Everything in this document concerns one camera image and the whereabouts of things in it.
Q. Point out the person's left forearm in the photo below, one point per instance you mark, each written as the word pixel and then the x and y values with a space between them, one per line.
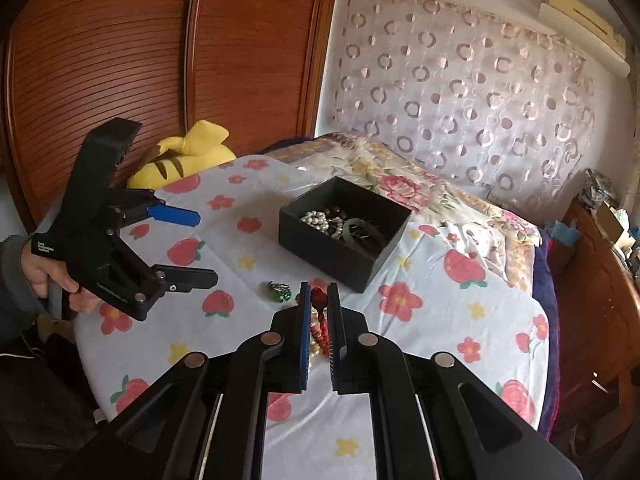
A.
pixel 15 270

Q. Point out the strawberry print white sheet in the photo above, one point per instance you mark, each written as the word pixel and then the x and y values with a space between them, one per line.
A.
pixel 425 310

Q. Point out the wooden wardrobe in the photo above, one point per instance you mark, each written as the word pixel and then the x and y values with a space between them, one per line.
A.
pixel 150 60

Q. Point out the circle pattern wall curtain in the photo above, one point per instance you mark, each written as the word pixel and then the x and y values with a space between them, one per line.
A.
pixel 450 85

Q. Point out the floral blanket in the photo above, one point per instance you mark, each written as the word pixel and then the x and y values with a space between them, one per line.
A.
pixel 400 180

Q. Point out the black square box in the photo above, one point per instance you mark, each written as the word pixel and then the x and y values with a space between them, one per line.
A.
pixel 325 260

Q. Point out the dark blue blanket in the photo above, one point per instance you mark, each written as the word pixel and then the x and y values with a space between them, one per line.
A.
pixel 550 310

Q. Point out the wooden cabinet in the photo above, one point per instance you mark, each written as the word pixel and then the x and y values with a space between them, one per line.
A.
pixel 590 310

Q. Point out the person's left hand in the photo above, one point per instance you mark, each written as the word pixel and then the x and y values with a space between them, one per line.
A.
pixel 41 275

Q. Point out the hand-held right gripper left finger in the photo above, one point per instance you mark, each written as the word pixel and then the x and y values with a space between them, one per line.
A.
pixel 301 340

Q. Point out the person's dark clothing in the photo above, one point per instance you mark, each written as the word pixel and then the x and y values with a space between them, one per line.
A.
pixel 40 400

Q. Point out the small green ornament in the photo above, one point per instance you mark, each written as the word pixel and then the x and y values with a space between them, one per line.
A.
pixel 278 292

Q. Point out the yellow plush toy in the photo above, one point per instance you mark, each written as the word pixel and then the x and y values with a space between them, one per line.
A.
pixel 170 165

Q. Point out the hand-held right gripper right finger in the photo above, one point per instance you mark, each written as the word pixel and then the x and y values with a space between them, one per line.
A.
pixel 336 355

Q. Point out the blue plastic bag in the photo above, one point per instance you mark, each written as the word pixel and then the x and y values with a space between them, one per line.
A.
pixel 562 232

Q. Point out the wall air conditioner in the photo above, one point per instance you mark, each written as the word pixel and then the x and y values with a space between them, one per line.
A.
pixel 580 25

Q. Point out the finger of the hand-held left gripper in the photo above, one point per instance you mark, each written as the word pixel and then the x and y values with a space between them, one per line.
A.
pixel 195 279
pixel 175 214

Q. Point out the green jade bangle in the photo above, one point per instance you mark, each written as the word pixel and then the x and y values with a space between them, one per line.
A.
pixel 350 225

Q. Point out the cardboard box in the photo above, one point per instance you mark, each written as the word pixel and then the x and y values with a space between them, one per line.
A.
pixel 607 225

